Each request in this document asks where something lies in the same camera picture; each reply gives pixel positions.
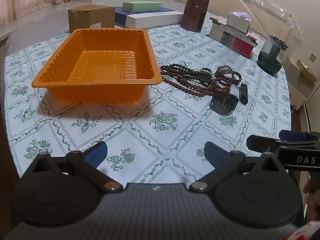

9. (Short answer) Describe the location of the red book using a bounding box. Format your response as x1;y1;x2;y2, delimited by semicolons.
232;37;255;59

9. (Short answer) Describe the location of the dark grey book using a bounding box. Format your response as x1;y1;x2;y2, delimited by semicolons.
221;31;237;48

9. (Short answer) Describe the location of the white book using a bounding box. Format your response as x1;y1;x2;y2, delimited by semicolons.
209;24;227;43

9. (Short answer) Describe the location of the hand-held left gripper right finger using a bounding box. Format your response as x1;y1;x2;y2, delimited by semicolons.
189;142;288;193

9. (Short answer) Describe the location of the white purple tissue box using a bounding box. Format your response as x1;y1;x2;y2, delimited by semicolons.
227;12;252;33

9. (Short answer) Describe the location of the dark green glass jar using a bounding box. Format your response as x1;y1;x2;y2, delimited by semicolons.
257;35;288;75

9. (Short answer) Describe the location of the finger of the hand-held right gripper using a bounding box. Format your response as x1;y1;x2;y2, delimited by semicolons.
279;130;320;143
246;135;284;153

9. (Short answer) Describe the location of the red white patterned clothing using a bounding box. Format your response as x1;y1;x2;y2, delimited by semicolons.
285;220;320;240

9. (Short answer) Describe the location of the gold box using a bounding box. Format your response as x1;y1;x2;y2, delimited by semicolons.
297;59;317;83

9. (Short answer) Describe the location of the pink curtain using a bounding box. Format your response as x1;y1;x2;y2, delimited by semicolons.
0;0;95;20

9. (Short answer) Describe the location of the dark brown bangle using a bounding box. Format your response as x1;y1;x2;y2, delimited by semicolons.
220;71;243;83

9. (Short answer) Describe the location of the brown cylindrical canister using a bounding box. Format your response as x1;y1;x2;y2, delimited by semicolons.
181;0;209;33

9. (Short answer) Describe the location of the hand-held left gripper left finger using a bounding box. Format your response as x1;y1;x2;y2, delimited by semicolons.
25;141;123;194

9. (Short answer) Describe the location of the white cardboard box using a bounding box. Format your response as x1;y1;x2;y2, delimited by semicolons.
282;57;318;110

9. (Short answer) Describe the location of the white window ledge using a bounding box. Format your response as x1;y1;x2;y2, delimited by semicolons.
0;0;75;40

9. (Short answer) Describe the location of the person's right hand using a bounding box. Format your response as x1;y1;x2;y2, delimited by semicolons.
303;179;320;222

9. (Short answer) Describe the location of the blue flat box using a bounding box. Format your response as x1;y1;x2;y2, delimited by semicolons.
114;6;175;27

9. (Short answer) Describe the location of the dark brown bead necklace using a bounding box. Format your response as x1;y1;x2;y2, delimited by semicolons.
159;64;218;90

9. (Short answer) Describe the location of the green long box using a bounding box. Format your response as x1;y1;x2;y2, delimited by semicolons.
122;0;162;13

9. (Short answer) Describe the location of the brown cardboard box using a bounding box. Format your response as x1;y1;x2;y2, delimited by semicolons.
68;5;116;33

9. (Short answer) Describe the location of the black key fob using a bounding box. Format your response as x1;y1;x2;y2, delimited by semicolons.
239;83;249;105

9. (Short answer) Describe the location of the orange plastic tray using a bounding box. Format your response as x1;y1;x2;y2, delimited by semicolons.
32;28;162;104

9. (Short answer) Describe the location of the reddish brown bead necklace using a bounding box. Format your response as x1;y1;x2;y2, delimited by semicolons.
162;75;234;98

